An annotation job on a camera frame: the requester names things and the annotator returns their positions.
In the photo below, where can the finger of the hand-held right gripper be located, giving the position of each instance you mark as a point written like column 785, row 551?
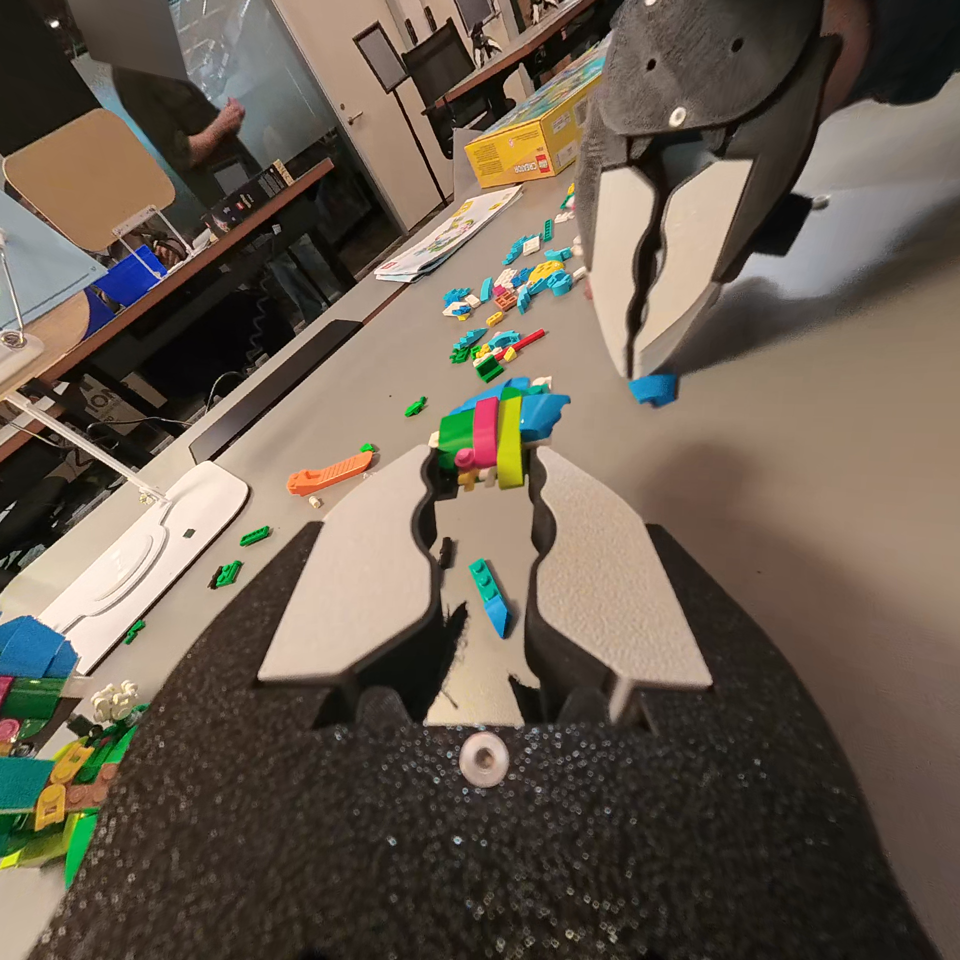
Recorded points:
column 619, row 240
column 697, row 255

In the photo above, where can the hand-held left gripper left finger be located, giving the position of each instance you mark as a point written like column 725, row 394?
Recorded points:
column 352, row 577

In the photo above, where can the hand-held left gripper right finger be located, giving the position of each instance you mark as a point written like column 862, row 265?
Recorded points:
column 611, row 592

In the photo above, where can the blue lego brick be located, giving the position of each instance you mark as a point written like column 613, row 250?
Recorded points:
column 654, row 388

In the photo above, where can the multicoloured lego assembly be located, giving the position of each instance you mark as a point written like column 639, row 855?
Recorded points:
column 510, row 442

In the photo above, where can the person's right forearm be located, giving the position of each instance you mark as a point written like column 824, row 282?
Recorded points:
column 915, row 45

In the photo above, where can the pile of loose lego bricks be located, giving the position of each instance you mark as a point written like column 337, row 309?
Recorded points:
column 551, row 274

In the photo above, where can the small black lego piece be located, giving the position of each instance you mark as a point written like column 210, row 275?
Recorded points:
column 448, row 553

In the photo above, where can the green lego plate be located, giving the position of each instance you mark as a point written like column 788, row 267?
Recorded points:
column 229, row 574
column 255, row 536

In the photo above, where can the blue lego slope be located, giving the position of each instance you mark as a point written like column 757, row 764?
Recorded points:
column 499, row 619

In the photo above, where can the teal lego plate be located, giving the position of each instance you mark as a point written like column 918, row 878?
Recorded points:
column 486, row 579

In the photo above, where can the yellow lego box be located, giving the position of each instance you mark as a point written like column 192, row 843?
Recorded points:
column 517, row 154

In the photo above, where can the small heap of lego pieces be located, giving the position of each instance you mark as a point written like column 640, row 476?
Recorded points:
column 499, row 341

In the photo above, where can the lego instruction booklet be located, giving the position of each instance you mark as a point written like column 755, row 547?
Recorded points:
column 450, row 236

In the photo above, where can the large green lego build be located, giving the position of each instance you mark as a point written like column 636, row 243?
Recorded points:
column 37, row 705

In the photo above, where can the person's right hand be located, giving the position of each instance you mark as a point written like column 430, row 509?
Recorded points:
column 846, row 45

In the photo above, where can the orange brick separator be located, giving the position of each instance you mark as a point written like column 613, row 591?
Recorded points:
column 330, row 476

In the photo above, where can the black table panel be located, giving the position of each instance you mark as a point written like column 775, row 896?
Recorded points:
column 277, row 390

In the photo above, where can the black mesh office chair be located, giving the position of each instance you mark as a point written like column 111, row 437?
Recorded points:
column 442, row 67

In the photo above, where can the black framed sign stand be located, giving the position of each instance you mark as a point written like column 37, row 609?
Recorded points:
column 381, row 56

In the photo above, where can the brown wooden desk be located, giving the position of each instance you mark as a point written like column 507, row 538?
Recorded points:
column 300, row 187

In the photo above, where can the grey door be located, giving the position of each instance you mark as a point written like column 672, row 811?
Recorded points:
column 337, row 75

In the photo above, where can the blue plastic bin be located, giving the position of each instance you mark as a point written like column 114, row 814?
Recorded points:
column 131, row 281

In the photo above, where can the black cardboard box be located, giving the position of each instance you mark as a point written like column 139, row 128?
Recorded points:
column 247, row 199

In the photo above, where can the light blue panel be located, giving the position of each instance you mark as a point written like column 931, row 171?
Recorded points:
column 45, row 270

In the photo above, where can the beige rounded board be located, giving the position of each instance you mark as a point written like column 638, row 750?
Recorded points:
column 90, row 180

